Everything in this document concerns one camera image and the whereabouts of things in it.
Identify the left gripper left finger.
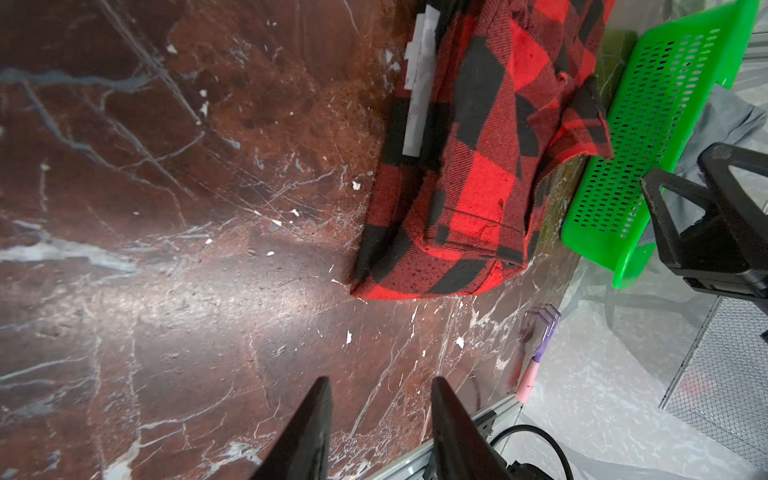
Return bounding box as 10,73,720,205
251,376,333,480

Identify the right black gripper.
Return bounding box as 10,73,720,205
640,143,767,311

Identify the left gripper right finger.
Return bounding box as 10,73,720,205
431,377,510,480

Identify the red black plaid shirt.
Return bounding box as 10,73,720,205
351,1,614,300

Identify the grey long sleeve shirt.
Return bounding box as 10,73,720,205
635,83,768,247

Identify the purple pink toy fork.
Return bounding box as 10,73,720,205
515,304,562,404

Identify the green plastic basket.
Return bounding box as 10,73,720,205
562,0,760,289

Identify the aluminium front rail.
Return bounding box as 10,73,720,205
365,395,522,479

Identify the pink object in wire basket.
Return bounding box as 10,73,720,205
674,375,717,404

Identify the white wire mesh basket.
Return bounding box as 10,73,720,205
660,297,767,470

